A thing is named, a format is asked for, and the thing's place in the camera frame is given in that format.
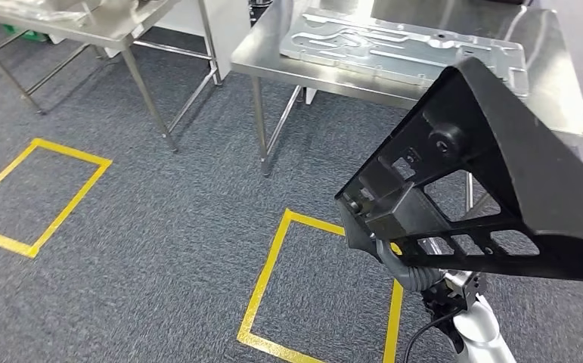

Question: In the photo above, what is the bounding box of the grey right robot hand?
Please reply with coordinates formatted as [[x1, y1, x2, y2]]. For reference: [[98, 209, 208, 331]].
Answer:
[[375, 239, 405, 275]]

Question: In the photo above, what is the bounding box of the black plastic frame part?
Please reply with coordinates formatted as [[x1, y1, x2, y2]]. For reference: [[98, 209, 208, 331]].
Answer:
[[334, 56, 583, 284]]

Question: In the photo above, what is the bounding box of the steel workbench table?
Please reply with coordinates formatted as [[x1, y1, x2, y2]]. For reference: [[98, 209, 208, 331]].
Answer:
[[230, 0, 583, 177]]

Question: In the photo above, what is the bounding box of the stamped grey metal plate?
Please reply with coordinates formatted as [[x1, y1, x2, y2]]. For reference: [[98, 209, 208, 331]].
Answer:
[[278, 7, 531, 99]]

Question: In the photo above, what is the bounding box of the white cabinet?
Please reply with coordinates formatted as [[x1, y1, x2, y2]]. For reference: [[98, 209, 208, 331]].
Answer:
[[153, 0, 253, 82]]

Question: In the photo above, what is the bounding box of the steel table with crossbars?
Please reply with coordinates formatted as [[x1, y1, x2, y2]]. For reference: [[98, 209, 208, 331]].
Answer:
[[0, 0, 223, 154]]

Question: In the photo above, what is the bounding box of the green object under table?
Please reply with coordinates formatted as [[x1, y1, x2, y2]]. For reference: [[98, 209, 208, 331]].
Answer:
[[2, 23, 50, 44]]

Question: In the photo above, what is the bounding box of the clear plastic wrap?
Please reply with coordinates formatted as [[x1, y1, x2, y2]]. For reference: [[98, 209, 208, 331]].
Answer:
[[0, 0, 97, 25]]

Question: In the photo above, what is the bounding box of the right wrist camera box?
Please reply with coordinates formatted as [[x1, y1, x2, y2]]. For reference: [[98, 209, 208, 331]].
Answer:
[[441, 270, 489, 304]]

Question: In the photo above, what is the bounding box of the black camera cable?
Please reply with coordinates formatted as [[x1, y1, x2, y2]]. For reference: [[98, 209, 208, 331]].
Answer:
[[402, 306, 465, 363]]

